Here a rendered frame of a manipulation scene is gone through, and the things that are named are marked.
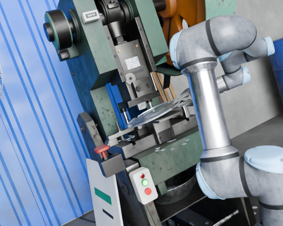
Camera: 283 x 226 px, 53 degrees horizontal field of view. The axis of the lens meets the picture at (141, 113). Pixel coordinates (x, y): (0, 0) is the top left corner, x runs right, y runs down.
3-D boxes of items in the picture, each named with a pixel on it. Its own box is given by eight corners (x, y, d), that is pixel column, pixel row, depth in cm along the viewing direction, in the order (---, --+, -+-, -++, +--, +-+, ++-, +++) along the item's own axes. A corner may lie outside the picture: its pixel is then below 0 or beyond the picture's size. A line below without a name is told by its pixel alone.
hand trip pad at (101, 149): (115, 161, 119) (109, 145, 118) (102, 167, 117) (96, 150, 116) (111, 159, 126) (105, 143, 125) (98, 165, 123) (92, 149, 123)
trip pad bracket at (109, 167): (135, 192, 123) (120, 151, 121) (116, 203, 119) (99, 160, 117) (131, 189, 128) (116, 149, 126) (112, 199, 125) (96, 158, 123)
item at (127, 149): (201, 124, 150) (197, 114, 149) (125, 159, 133) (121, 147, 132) (173, 123, 177) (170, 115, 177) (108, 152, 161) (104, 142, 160)
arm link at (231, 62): (241, 38, 120) (249, 60, 125) (216, 47, 126) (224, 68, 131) (240, 45, 114) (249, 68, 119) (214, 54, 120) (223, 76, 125)
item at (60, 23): (88, 46, 133) (71, 0, 130) (64, 53, 129) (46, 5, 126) (79, 56, 154) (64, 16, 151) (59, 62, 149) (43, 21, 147)
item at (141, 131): (170, 122, 151) (169, 117, 151) (138, 136, 144) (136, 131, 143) (157, 122, 166) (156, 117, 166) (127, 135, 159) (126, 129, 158)
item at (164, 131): (192, 136, 130) (183, 108, 128) (167, 148, 125) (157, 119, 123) (167, 133, 153) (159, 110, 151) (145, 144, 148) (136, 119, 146)
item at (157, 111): (117, 131, 144) (117, 129, 144) (153, 106, 162) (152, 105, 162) (153, 123, 122) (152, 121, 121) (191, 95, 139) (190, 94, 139)
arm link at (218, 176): (250, 202, 76) (206, 12, 82) (199, 205, 84) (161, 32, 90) (259, 191, 86) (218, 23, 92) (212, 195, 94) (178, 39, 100)
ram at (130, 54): (160, 90, 143) (140, 33, 140) (134, 100, 138) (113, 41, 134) (146, 93, 159) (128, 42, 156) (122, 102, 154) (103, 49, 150)
